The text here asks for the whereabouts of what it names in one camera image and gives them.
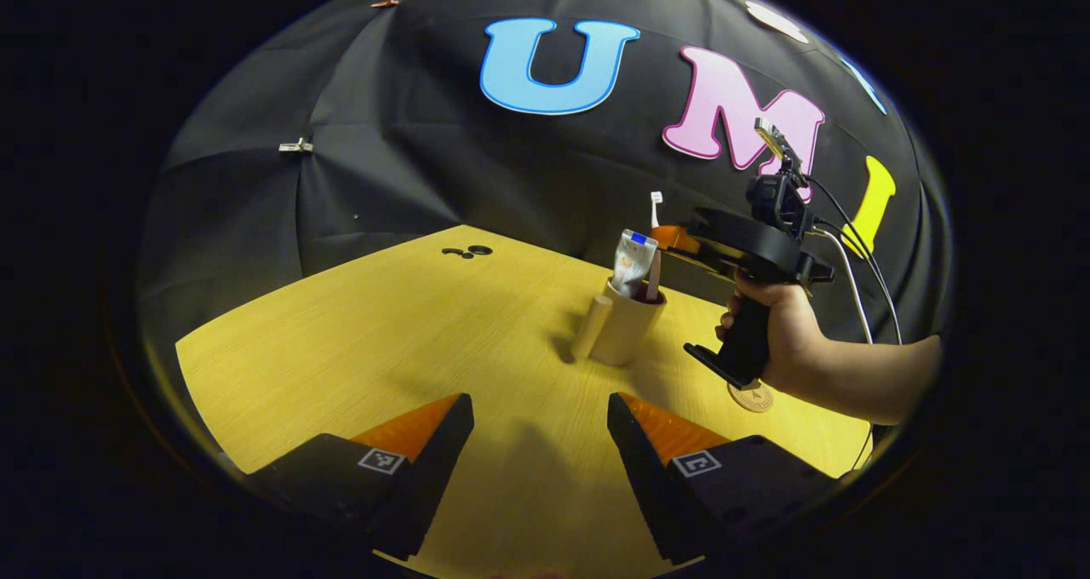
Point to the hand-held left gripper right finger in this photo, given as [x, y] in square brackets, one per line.
[643, 485]

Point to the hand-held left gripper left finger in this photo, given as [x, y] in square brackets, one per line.
[426, 485]

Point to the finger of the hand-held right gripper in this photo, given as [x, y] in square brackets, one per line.
[677, 238]

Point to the pink toothbrush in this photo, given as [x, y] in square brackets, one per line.
[656, 209]

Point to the white toothpaste tube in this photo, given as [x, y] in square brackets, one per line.
[634, 264]

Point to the beige cup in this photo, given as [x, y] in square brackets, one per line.
[622, 332]

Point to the round wooden coaster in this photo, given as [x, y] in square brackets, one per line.
[754, 398]

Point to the wooden desktop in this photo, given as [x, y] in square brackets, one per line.
[383, 349]

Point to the black backdrop cloth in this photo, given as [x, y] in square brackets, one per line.
[383, 162]

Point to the silver cloth clip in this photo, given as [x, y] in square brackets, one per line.
[295, 146]

